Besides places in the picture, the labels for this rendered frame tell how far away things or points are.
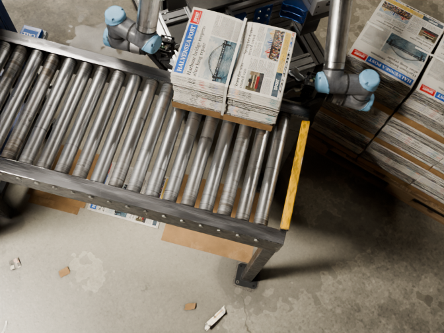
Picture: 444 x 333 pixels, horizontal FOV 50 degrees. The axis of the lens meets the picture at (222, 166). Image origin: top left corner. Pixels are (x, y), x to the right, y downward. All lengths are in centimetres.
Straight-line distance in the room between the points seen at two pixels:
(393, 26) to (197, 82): 93
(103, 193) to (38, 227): 92
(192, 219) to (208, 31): 64
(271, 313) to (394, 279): 65
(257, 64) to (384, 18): 72
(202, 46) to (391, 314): 161
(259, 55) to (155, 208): 62
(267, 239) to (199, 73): 59
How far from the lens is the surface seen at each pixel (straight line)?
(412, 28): 218
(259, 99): 158
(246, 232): 162
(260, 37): 169
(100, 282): 241
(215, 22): 171
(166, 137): 173
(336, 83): 175
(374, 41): 207
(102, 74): 188
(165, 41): 187
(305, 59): 268
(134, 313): 237
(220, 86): 157
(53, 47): 198
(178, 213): 162
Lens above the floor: 235
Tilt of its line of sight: 67 degrees down
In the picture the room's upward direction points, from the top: 11 degrees clockwise
